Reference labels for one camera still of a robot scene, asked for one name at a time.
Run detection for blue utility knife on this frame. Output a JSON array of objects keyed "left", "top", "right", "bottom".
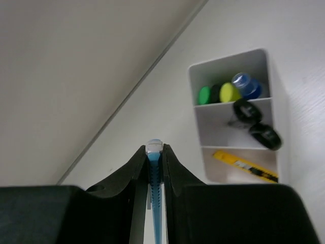
[{"left": 145, "top": 139, "right": 163, "bottom": 244}]

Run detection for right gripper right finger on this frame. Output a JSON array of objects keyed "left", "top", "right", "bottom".
[{"left": 162, "top": 144, "right": 205, "bottom": 243}]

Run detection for yellow utility knife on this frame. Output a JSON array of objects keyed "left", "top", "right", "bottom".
[{"left": 213, "top": 150, "right": 278, "bottom": 183}]

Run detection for white divided container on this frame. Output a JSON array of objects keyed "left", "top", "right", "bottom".
[{"left": 188, "top": 49, "right": 290, "bottom": 184}]

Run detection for small glue bottle blue cap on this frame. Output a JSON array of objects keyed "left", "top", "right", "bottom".
[{"left": 232, "top": 73, "right": 269, "bottom": 100}]

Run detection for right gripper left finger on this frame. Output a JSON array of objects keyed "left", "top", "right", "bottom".
[{"left": 87, "top": 145, "right": 149, "bottom": 243}]

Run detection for green highlighter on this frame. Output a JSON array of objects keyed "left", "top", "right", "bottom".
[{"left": 198, "top": 86, "right": 211, "bottom": 105}]

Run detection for orange highlighter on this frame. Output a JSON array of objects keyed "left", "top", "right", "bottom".
[{"left": 210, "top": 84, "right": 221, "bottom": 104}]

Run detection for yellow highlighter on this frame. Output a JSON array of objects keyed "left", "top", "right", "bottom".
[{"left": 219, "top": 83, "right": 242, "bottom": 103}]

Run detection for black scissors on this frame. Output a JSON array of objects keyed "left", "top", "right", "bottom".
[{"left": 227, "top": 98, "right": 282, "bottom": 151}]

